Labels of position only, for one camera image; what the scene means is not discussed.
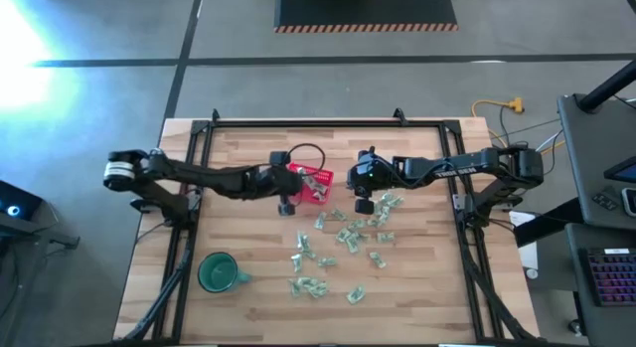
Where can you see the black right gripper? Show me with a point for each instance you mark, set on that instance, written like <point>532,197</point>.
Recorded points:
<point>370,178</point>

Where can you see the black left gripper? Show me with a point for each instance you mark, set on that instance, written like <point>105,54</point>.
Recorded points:
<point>278,183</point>

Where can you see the red plastic mesh basket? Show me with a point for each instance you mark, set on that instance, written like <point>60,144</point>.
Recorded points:
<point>325,177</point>

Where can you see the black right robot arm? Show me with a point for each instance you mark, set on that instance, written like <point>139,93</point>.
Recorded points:
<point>462,169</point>

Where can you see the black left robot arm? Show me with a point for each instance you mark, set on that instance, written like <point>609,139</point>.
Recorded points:
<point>208,178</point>

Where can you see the green mug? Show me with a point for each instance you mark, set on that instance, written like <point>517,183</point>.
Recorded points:
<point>218,273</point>

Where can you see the black hazard-striped floor mat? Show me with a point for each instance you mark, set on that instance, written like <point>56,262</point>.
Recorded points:
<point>365,9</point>

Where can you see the black desk strut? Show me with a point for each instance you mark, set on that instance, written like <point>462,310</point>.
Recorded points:
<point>541,230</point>

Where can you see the small white round object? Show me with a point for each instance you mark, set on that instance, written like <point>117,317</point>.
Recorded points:
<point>531,273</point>

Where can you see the grey desk top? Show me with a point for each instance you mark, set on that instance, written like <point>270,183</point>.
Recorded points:
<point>591,163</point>

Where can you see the small black remote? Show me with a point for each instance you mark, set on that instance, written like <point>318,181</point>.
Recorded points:
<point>605,201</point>

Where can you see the dark grey keyboard shelf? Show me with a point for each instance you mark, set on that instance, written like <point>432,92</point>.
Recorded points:
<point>579,312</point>

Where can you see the grey equipment cart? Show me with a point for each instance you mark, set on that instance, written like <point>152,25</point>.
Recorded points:
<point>35,232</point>

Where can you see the black monitor pole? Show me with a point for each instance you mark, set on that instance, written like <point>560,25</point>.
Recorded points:
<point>606,88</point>

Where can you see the dark tablet screen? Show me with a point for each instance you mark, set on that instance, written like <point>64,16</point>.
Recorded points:
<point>623,172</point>

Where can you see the desk caster wheel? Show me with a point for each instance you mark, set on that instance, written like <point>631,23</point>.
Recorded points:
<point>575,327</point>

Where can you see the black device with blue light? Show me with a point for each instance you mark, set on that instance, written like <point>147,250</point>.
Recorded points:
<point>20,200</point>

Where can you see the smartphone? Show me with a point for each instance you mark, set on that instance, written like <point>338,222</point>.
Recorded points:
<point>630,201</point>

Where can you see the backlit black keyboard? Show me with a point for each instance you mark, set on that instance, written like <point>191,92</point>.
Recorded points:
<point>613,280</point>

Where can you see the black metal table frame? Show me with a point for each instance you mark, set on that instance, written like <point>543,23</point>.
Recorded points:
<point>323,123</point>

